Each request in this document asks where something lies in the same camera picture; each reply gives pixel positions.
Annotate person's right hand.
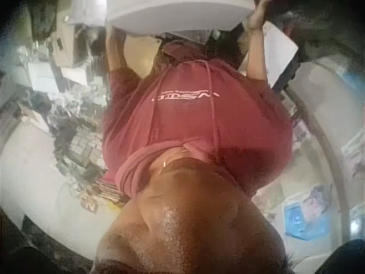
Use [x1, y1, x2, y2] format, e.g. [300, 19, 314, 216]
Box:
[247, 0, 275, 31]

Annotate large white plastic tub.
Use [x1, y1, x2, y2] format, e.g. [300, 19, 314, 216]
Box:
[104, 0, 257, 37]

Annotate white paper sheet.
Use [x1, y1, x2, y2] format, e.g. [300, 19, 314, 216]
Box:
[237, 21, 299, 90]

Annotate person's legs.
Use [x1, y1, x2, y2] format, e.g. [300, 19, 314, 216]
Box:
[155, 28, 249, 69]

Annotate grey curved pipe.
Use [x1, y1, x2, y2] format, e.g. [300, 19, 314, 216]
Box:
[284, 84, 352, 243]

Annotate newspaper sheet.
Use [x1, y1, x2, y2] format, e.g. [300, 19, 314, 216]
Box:
[340, 133, 365, 178]

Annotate blue printed poster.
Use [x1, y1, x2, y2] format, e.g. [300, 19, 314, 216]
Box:
[283, 184, 335, 241]

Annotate heap of cartons and clutter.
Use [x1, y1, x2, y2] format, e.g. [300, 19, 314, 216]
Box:
[15, 17, 111, 179]

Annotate stack of magazines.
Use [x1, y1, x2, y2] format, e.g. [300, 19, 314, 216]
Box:
[79, 170, 131, 215]

